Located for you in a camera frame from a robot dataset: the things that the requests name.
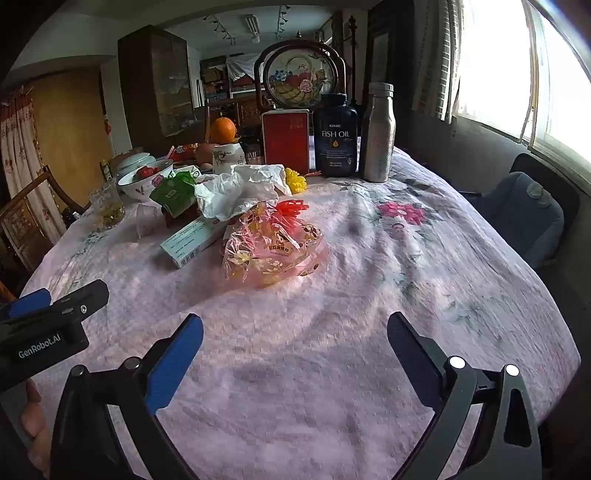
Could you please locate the patterned curtain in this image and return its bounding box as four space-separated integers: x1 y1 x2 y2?
0 85 68 245

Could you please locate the white green medicine box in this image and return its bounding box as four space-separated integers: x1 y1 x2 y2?
160 216 241 269

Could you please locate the white printed mug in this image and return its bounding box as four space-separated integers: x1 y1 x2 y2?
212 142 246 175

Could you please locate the white floral bowl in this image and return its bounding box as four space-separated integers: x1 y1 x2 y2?
117 159 175 201

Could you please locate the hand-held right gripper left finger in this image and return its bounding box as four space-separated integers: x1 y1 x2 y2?
50 314 205 480

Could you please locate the glass cup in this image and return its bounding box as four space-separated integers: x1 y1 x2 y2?
89 182 125 229

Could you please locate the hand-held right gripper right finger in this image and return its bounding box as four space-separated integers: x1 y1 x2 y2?
387 312 543 480

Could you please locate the yellow plastic ribbon bundle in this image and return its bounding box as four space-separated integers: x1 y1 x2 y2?
284 167 308 193

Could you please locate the wooden glass-door cabinet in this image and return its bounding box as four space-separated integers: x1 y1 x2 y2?
117 25 195 137

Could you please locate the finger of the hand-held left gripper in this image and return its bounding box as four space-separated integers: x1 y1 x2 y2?
0 287 52 324
46 279 110 324

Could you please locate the round embroidered table screen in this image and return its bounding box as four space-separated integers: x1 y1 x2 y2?
253 39 347 114

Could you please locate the silver metal bottle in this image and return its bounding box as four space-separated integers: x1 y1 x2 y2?
359 82 397 183

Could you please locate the pink floral tablecloth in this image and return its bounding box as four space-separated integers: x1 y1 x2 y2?
18 145 580 480

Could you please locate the dark supplement bottle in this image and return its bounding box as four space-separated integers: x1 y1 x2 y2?
314 93 360 178

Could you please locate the white lidded bowl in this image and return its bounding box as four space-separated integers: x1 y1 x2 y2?
115 152 158 174

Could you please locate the person's left hand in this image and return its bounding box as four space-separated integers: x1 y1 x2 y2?
18 381 52 478

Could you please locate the green snack packet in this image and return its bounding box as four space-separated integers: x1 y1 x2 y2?
149 171 199 217

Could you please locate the red tin box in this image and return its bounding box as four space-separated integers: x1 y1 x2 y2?
261 110 311 175

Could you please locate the blue cushioned office chair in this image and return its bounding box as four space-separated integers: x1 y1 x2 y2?
462 152 580 273

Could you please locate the wooden door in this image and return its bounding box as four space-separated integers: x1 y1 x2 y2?
30 69 114 195

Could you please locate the window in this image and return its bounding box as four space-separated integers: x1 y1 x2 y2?
455 0 591 171

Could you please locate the white paper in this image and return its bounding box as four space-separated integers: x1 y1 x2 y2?
194 165 293 221

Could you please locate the wooden chair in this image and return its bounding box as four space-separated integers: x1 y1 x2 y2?
0 165 90 278

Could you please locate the clear plastic cup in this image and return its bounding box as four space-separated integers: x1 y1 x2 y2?
137 203 163 239

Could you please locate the clear pink candy bag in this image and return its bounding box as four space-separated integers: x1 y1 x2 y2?
222 200 329 288

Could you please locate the orange fruit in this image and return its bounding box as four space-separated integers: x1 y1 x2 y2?
210 117 237 144

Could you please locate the red snack packet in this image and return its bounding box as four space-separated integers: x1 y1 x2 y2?
166 144 199 162

